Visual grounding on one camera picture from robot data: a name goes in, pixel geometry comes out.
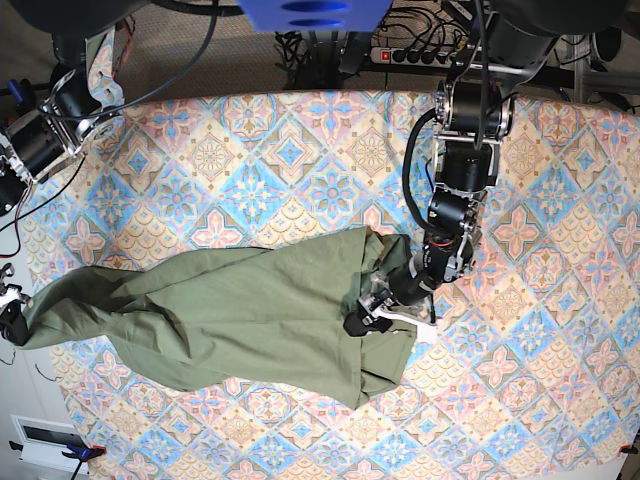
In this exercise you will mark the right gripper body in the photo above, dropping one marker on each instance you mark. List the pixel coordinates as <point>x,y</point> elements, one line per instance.
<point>10,292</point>

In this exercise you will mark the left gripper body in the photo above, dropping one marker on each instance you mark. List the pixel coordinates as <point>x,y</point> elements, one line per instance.
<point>401,288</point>

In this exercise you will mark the green t-shirt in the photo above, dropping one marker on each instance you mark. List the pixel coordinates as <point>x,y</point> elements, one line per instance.
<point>267,315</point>

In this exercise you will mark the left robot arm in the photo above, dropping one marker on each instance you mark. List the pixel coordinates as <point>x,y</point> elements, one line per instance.
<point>507,44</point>

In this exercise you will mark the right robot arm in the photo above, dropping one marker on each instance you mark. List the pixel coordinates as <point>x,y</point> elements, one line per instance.
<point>59,124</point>

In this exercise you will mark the blue orange clamp bottom left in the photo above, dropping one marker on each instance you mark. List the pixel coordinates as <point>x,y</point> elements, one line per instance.
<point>82,452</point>

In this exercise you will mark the blue orange clamp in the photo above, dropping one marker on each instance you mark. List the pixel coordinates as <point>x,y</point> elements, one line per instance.
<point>22,91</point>
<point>82,452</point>

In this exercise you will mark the patterned tablecloth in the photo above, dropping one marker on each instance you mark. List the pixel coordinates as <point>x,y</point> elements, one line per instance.
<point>537,372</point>

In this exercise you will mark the blue orange clamp top left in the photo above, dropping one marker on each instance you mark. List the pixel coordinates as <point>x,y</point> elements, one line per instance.
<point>22,91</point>

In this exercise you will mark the white power strip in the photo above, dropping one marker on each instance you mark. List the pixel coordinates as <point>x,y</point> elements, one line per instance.
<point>411,57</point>

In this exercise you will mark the orange clamp bottom right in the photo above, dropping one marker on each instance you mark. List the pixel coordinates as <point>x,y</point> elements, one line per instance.
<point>629,450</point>

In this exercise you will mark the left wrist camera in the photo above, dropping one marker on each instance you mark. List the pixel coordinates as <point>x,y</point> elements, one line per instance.
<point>427,333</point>

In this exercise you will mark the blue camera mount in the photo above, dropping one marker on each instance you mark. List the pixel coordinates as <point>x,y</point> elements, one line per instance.
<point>315,15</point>

